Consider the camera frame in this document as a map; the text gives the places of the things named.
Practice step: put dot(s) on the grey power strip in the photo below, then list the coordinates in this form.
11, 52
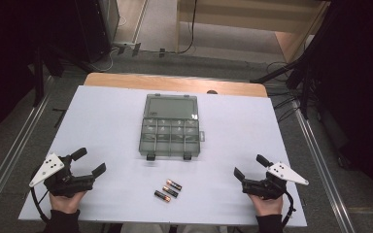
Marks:
126, 47

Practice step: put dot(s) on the black metal stand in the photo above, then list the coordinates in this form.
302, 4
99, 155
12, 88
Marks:
40, 77
291, 61

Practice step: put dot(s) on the clear grey compartment box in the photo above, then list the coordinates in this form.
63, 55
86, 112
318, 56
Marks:
170, 129

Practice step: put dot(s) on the person's right hand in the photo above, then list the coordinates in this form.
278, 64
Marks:
268, 206

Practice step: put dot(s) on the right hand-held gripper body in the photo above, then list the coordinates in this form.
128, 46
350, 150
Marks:
268, 188

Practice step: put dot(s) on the person's left hand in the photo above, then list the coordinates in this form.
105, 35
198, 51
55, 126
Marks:
65, 203

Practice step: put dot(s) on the black and copper battery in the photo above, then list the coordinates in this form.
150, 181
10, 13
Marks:
162, 196
170, 191
174, 184

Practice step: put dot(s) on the beige wooden shelf unit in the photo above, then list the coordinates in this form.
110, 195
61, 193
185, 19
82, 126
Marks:
239, 19

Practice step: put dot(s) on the metal floor rail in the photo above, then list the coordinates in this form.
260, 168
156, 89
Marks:
323, 168
13, 155

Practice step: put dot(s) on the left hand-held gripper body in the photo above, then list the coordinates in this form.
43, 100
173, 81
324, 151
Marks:
65, 183

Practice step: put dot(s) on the black equipment cabinet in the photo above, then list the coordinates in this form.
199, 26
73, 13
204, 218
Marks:
94, 29

